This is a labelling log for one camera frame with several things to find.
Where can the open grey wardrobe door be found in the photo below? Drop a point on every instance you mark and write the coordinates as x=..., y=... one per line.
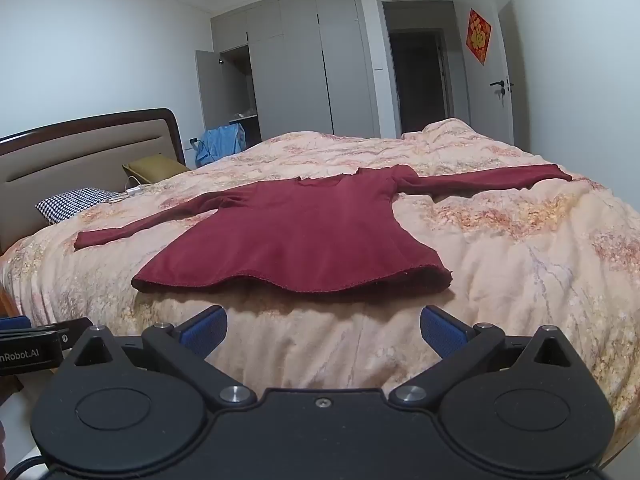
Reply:
x=210, y=90

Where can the white room door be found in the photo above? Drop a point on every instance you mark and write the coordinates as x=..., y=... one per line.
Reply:
x=482, y=105

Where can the olive green pillow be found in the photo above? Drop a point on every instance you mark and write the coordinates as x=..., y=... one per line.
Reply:
x=155, y=169

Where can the black-and-white checkered pillow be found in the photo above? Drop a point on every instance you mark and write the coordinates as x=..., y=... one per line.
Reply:
x=75, y=205

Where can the dark red long-sleeved sweater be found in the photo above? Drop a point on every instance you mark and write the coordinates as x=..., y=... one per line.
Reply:
x=310, y=230

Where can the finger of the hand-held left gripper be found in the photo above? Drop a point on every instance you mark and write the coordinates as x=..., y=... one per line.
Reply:
x=30, y=333

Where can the red diamond door decoration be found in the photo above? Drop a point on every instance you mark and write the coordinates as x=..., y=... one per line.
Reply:
x=478, y=36

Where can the wooden padded bed headboard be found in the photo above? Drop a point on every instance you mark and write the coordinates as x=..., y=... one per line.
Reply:
x=75, y=150

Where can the floral peach quilt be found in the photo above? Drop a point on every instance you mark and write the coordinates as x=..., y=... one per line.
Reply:
x=525, y=270

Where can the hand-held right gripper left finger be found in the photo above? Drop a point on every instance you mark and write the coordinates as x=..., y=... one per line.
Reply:
x=205, y=331

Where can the grey built-in wardrobe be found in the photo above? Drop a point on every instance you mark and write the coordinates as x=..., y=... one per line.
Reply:
x=310, y=65

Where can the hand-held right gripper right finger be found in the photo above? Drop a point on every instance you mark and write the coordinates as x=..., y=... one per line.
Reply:
x=442, y=332

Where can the blue garment on chair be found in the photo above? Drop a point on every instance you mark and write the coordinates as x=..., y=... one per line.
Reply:
x=220, y=145

